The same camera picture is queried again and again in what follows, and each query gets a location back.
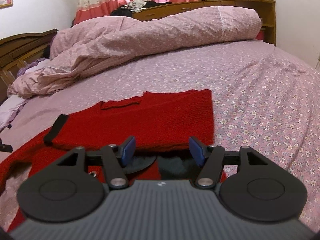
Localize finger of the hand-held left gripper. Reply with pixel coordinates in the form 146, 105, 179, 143
0, 137, 13, 153

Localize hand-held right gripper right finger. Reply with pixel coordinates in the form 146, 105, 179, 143
189, 136, 286, 189

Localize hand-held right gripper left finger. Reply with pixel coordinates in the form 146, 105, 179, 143
39, 135, 137, 189

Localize red knit sweater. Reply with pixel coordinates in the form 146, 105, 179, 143
0, 89, 227, 193

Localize dark clothes pile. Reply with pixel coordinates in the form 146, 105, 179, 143
110, 1, 173, 17

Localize lavender sheet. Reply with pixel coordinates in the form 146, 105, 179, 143
0, 96, 28, 130

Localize pink floral bedsheet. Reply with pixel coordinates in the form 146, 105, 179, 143
0, 39, 320, 233

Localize purple cloth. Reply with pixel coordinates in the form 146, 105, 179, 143
17, 57, 52, 78

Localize pink quilt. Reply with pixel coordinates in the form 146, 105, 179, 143
7, 5, 262, 99

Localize white crumpled cloth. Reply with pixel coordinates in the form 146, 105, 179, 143
127, 0, 147, 13

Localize wooden headboard with shelves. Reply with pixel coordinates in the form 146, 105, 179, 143
131, 0, 277, 46

